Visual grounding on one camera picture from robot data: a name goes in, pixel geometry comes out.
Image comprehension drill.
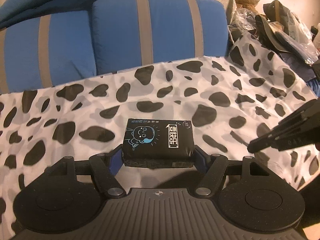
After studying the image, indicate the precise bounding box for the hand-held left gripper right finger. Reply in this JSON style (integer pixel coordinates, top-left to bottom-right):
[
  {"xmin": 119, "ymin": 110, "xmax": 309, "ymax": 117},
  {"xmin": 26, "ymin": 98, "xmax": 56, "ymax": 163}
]
[{"xmin": 194, "ymin": 145, "xmax": 270, "ymax": 197}]

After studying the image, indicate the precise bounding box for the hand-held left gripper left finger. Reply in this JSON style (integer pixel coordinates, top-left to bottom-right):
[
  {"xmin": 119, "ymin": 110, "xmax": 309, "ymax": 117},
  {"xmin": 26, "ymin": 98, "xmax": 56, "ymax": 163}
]
[{"xmin": 47, "ymin": 146, "xmax": 125, "ymax": 197}]

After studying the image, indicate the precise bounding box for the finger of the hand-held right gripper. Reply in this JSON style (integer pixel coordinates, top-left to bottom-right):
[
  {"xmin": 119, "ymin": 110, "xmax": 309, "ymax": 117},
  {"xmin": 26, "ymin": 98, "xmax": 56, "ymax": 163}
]
[
  {"xmin": 271, "ymin": 99, "xmax": 320, "ymax": 137},
  {"xmin": 247, "ymin": 122, "xmax": 320, "ymax": 153}
]

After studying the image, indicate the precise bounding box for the black tissue packet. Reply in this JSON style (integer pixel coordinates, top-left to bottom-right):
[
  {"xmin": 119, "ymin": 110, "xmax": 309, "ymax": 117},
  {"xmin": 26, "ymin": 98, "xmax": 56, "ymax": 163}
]
[{"xmin": 121, "ymin": 118, "xmax": 196, "ymax": 169}]

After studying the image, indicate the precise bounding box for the blue ribbed item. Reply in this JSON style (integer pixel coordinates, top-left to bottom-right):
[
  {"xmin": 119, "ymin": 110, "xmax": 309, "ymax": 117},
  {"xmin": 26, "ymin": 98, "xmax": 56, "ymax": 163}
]
[{"xmin": 307, "ymin": 79, "xmax": 320, "ymax": 98}]

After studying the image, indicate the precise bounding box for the navy cloth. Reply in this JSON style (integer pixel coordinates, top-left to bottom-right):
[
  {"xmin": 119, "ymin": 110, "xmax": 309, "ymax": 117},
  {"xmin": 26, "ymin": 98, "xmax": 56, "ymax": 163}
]
[{"xmin": 279, "ymin": 51, "xmax": 317, "ymax": 79}]

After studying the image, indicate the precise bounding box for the cow print blanket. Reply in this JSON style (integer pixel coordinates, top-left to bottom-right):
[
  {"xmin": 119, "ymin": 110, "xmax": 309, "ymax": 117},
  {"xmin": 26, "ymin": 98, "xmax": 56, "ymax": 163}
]
[{"xmin": 0, "ymin": 34, "xmax": 320, "ymax": 230}]

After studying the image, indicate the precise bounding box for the clear plastic bag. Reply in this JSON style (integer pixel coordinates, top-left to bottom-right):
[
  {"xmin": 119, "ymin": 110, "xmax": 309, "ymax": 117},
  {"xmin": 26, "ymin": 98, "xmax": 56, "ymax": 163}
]
[{"xmin": 226, "ymin": 7, "xmax": 257, "ymax": 34}]

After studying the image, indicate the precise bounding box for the blue grey striped cushion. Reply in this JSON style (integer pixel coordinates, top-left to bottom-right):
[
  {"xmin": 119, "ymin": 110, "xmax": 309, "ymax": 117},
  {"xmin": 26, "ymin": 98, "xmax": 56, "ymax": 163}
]
[
  {"xmin": 91, "ymin": 0, "xmax": 229, "ymax": 77},
  {"xmin": 0, "ymin": 11, "xmax": 97, "ymax": 94}
]

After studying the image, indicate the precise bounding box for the navy blue blanket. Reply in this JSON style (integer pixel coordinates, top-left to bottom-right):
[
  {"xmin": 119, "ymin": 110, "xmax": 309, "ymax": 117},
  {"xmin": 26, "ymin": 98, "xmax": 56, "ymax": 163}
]
[{"xmin": 0, "ymin": 0, "xmax": 227, "ymax": 30}]

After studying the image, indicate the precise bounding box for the black bag with grey strap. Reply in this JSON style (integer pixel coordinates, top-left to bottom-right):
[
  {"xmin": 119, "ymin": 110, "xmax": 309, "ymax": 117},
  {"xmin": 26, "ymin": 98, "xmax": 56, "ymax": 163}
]
[{"xmin": 255, "ymin": 1, "xmax": 313, "ymax": 55}]

